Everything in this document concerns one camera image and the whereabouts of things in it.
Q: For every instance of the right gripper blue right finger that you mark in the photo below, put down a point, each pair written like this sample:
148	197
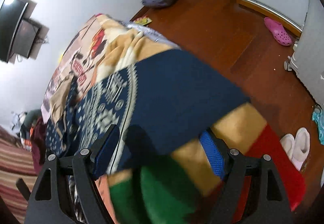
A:
216	151

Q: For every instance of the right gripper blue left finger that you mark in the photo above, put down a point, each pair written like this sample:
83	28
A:
102	151

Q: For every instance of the navy patterned hooded garment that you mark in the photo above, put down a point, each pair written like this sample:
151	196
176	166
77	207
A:
173	96

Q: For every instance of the red green beige blanket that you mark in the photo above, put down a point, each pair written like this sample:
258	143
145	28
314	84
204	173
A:
182	188

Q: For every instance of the maroon garment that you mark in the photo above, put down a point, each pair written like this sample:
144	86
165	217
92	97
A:
38	144

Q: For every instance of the white slippers pair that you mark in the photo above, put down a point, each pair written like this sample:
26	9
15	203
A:
297	147

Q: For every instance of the striped curtain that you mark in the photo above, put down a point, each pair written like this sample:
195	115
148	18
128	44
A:
16	163

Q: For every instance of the printed newspaper bedspread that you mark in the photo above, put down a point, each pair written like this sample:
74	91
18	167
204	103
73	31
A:
103	46

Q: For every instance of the pink croc shoe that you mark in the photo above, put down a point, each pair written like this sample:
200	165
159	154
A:
278	32

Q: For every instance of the wall-mounted black television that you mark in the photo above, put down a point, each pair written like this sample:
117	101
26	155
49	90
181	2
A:
21	35

